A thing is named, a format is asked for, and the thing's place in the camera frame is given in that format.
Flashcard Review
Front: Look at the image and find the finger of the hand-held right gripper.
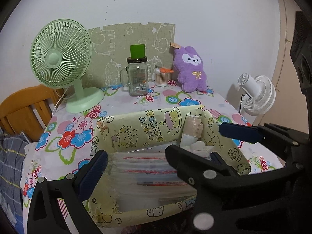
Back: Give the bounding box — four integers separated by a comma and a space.
165, 144, 245, 234
219, 122, 305, 149

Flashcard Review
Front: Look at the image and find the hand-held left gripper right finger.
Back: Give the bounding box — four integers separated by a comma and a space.
210, 152, 242, 176

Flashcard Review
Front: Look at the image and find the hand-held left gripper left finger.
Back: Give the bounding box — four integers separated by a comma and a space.
27, 150, 108, 234

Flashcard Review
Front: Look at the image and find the white cloth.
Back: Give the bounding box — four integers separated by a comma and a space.
188, 140, 215, 153

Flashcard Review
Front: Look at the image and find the beige bandage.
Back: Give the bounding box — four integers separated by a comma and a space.
180, 113, 204, 147

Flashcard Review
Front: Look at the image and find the clear plastic mask packet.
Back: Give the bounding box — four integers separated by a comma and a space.
107, 149, 198, 210

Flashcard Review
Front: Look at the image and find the yellow cartoon fabric storage box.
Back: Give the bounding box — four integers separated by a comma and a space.
90, 104, 251, 228

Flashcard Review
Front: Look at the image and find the white standing fan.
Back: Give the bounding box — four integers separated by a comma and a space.
238, 73, 276, 115

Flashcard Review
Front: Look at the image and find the floral tablecloth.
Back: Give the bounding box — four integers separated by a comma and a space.
21, 79, 285, 234

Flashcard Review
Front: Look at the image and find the purple plush toy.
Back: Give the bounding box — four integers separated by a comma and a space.
171, 42, 208, 93

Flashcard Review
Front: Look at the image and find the blue plaid bedding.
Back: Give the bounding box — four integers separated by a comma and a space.
0, 127, 32, 225

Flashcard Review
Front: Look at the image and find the beige wooden door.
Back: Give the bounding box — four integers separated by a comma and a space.
270, 0, 312, 132

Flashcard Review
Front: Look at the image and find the cotton swab jar orange lid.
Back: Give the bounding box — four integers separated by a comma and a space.
155, 66, 175, 87

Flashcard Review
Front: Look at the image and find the wooden bed headboard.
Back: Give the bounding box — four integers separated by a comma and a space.
0, 84, 65, 142

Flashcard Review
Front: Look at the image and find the glass jar with green lid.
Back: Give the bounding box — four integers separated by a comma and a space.
120, 44, 149, 97

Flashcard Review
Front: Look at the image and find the green desk fan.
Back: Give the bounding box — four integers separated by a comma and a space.
30, 19, 105, 114

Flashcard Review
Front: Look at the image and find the green cartoon printed board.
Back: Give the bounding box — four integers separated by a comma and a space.
86, 22, 176, 88

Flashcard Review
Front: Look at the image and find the white fan cable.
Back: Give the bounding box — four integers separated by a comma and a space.
52, 88, 67, 114

